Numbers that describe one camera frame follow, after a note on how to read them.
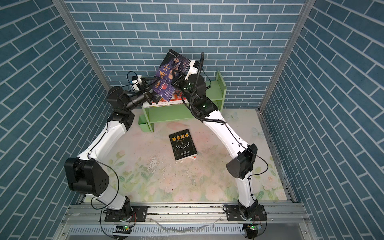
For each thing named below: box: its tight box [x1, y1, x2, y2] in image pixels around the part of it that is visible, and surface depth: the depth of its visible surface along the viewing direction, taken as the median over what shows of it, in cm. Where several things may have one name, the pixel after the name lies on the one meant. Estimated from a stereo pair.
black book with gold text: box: [168, 129, 198, 162], surface depth 101 cm
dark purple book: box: [152, 48, 192, 102], surface depth 69 cm
